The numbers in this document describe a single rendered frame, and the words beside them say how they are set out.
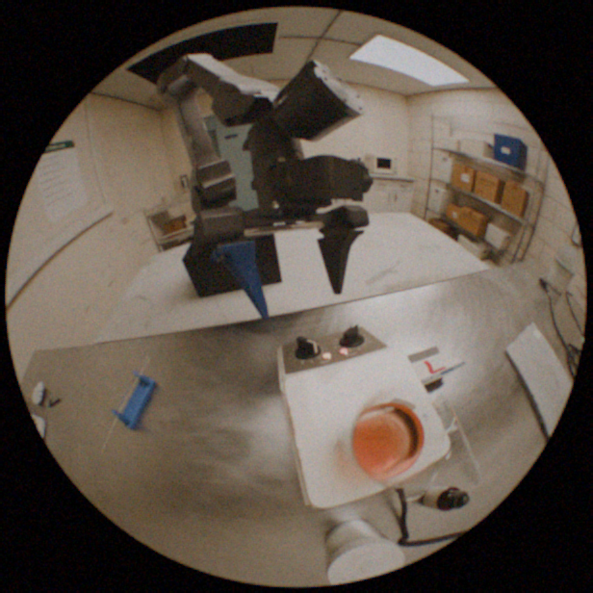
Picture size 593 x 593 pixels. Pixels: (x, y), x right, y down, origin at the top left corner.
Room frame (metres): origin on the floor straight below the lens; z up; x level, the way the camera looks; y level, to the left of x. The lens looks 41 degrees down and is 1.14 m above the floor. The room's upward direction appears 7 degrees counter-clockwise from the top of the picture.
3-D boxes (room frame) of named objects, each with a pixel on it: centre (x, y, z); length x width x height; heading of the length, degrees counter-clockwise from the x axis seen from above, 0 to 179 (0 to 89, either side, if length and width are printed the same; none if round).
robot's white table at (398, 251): (0.48, 0.00, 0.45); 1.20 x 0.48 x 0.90; 95
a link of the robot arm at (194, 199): (0.39, 0.14, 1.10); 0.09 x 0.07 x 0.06; 133
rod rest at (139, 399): (0.06, 0.28, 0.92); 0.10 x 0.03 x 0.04; 162
